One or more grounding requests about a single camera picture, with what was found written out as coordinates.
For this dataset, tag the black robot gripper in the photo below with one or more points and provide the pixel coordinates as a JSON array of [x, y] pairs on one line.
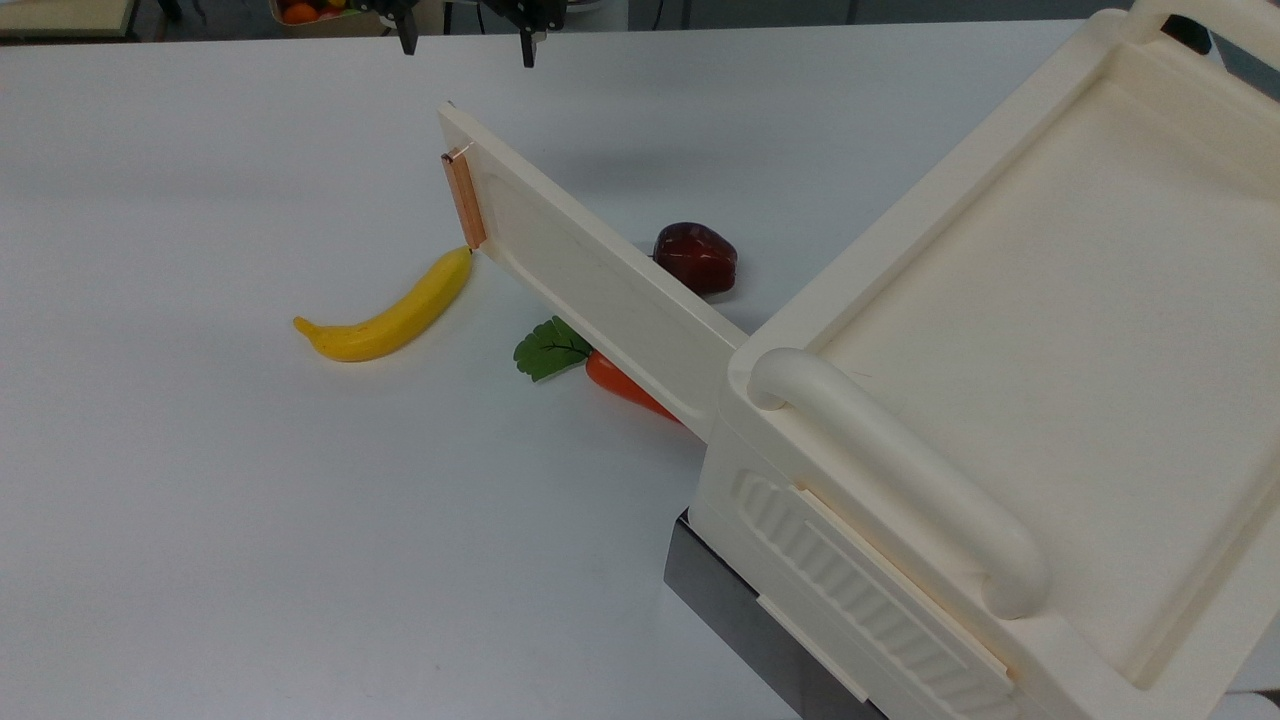
[[455, 8]]

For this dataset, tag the cream cabinet door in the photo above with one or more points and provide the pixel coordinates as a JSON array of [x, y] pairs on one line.
[[600, 280]]

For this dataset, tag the dark brown cabinet base drawer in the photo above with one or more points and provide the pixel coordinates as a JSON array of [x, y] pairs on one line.
[[730, 600]]

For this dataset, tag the cream toy cabinet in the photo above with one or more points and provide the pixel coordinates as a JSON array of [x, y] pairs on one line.
[[1050, 330]]

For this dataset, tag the black object behind cabinet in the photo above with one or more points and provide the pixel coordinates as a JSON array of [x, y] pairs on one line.
[[1188, 35]]

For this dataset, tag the box of toy fruits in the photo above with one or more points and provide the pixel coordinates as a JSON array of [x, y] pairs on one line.
[[310, 12]]

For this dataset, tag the yellow toy banana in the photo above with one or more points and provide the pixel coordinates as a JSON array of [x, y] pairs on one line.
[[400, 318]]

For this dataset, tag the dark red toy pepper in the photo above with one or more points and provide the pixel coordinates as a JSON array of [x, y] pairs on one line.
[[697, 258]]

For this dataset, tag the orange toy carrot with leaves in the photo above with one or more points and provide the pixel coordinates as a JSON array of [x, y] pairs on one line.
[[612, 380]]

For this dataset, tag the wooden side table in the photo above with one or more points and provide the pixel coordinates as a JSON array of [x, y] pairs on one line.
[[60, 15]]

